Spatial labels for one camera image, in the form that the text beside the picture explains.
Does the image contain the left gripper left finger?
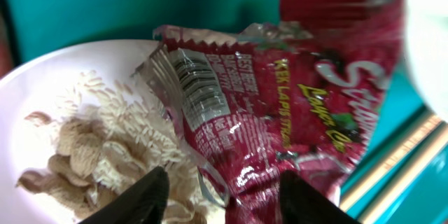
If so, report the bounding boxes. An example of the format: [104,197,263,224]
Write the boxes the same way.
[80,167,169,224]

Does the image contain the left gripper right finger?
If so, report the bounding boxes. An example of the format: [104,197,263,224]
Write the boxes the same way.
[279,170,360,224]

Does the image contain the peanuts pile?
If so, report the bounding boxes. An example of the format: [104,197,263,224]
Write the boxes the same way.
[17,112,219,223]

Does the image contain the red snack wrapper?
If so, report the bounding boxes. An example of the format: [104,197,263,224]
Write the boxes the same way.
[135,0,403,223]

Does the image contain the white round plate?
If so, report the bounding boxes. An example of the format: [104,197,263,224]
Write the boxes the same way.
[0,39,232,224]

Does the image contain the teal serving tray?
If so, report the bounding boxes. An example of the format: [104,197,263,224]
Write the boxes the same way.
[1,0,447,223]

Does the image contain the white bowl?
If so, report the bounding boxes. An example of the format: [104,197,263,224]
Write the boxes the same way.
[405,0,447,121]

